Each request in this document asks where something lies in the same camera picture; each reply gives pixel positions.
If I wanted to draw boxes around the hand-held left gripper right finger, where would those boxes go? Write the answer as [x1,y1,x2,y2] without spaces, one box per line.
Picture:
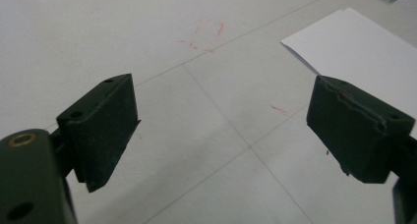
[306,75,417,185]

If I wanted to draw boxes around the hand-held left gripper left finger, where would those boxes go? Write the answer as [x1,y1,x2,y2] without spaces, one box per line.
[49,73,142,194]

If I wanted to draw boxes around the white paper sheet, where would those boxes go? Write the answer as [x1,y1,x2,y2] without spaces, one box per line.
[280,7,417,120]

